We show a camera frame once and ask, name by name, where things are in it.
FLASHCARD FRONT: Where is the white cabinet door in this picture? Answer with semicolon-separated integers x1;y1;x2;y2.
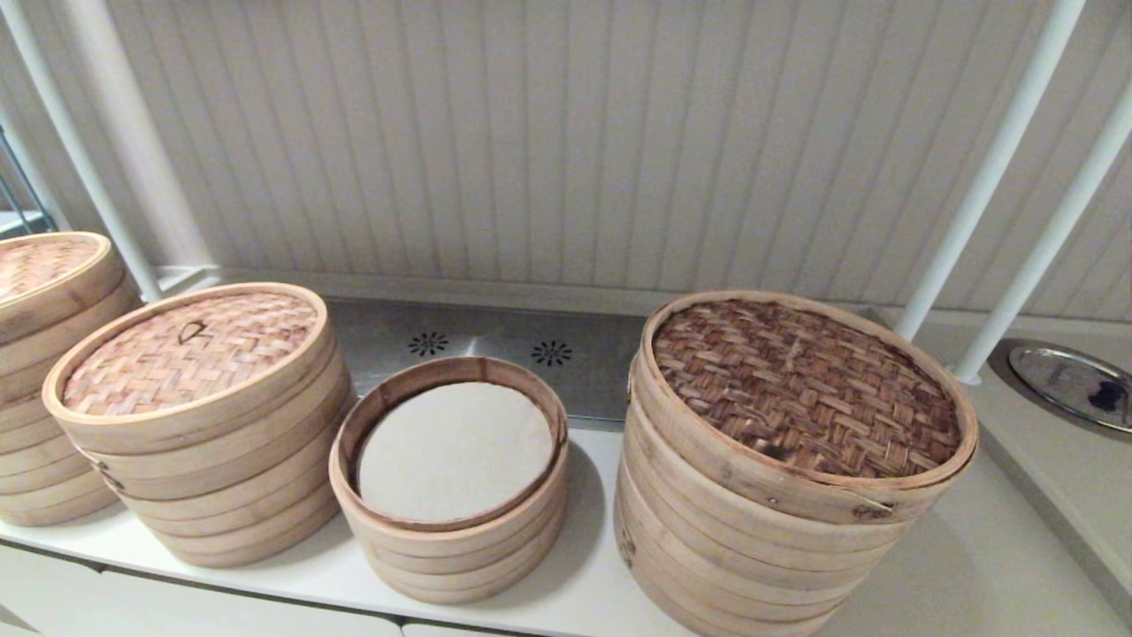
0;541;103;637

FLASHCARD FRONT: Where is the white slanted metal pole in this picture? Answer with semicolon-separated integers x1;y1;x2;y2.
953;84;1132;386
895;0;1093;344
0;0;164;303

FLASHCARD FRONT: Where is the round stainless steel lid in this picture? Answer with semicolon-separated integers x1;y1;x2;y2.
1008;343;1132;433

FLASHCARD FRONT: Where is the wide white column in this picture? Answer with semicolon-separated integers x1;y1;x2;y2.
57;0;220;306

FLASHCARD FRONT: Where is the medium bamboo steamer stack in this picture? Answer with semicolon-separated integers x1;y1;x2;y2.
71;341;356;569

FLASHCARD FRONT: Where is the short bamboo steamer stack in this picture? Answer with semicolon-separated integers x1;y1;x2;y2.
329;356;571;607

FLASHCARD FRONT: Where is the wide bamboo steamer stack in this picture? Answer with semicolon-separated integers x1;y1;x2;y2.
615;354;916;637

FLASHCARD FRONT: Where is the small woven bamboo steamer lid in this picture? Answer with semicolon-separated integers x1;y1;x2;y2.
42;282;339;457

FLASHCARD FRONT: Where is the large woven bamboo steamer lid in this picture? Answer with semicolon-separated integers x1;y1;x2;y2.
630;290;980;527

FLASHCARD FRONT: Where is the tall bamboo steamer stack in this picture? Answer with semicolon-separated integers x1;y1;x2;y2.
0;279;144;529

